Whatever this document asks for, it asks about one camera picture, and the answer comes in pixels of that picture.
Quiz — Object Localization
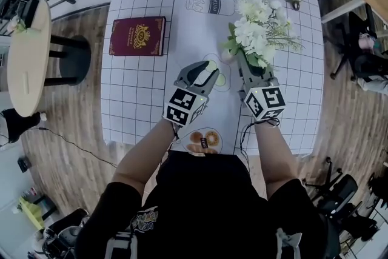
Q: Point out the table with white checked cloth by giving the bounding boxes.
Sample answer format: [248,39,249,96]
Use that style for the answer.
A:
[99,0,325,157]

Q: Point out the yellow green bag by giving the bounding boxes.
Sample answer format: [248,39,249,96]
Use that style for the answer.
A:
[18,195,45,230]

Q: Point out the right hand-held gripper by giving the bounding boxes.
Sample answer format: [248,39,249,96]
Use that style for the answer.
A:
[236,50,287,123]

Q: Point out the pink bag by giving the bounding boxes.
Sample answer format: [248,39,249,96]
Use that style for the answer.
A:
[359,35,376,49]

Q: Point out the person's black t-shirt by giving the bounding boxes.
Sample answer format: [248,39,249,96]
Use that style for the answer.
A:
[75,150,330,259]

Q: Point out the small black box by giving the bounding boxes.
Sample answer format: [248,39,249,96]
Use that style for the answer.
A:
[17,156,32,173]

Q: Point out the dark red book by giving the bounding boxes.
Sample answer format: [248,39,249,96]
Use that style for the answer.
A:
[108,16,167,57]

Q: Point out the person's right forearm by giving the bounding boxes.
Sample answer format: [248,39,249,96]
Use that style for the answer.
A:
[253,121,299,200]

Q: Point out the black equipment pile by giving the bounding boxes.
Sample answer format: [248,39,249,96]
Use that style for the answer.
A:
[39,209,89,259]

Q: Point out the person's left forearm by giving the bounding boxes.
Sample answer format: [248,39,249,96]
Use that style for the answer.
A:
[113,118,179,192]

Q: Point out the black round stool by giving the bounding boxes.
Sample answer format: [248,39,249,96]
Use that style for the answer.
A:
[45,34,92,87]

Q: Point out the white flowers bunch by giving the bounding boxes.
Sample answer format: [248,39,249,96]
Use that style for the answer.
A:
[221,0,304,76]

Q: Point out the round beige side table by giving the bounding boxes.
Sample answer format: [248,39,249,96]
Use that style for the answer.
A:
[6,0,52,118]

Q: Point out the pink flowers in black pot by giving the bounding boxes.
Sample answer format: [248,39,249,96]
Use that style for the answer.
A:
[7,0,40,34]

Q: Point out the black floor cable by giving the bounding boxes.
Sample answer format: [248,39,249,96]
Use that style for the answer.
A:
[30,126,118,168]

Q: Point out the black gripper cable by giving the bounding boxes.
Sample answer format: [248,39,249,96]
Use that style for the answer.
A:
[238,118,280,162]

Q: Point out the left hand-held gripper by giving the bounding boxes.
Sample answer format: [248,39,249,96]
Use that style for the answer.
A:
[162,60,220,128]

